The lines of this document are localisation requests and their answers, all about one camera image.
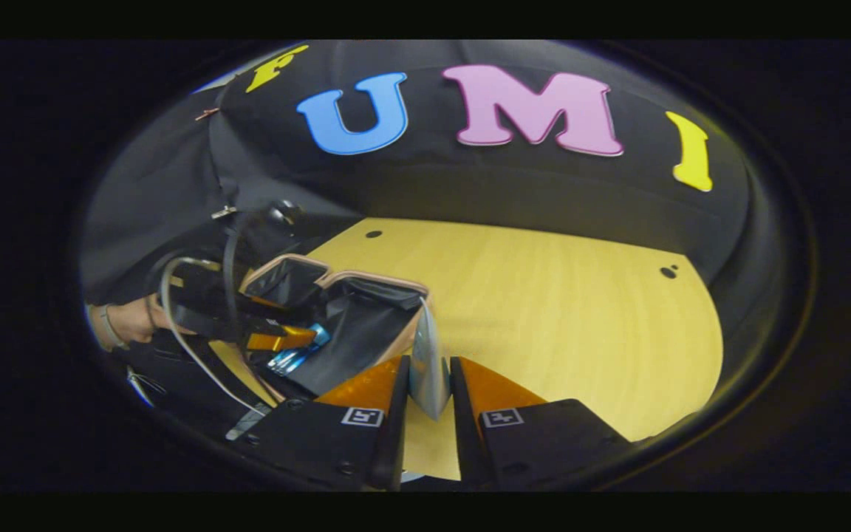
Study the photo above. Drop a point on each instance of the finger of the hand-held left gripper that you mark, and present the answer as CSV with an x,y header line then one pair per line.
x,y
264,301
281,340

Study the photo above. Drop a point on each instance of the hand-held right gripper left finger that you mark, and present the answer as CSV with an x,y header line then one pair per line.
x,y
394,428

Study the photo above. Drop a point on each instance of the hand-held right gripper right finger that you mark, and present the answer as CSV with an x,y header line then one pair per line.
x,y
466,436

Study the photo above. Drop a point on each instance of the small blue-green bottle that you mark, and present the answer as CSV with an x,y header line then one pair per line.
x,y
300,356

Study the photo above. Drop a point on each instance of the silver blue tube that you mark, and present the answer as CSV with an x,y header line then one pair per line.
x,y
429,369

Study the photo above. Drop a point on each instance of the grey wristband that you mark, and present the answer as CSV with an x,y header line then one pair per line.
x,y
106,326

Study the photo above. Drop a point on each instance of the metal backdrop clip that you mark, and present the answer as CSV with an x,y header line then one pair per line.
x,y
224,213

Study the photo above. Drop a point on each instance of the wooden backdrop clip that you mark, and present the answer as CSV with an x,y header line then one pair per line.
x,y
207,114

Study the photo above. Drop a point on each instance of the black backdrop cloth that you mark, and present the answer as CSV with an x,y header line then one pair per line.
x,y
544,192

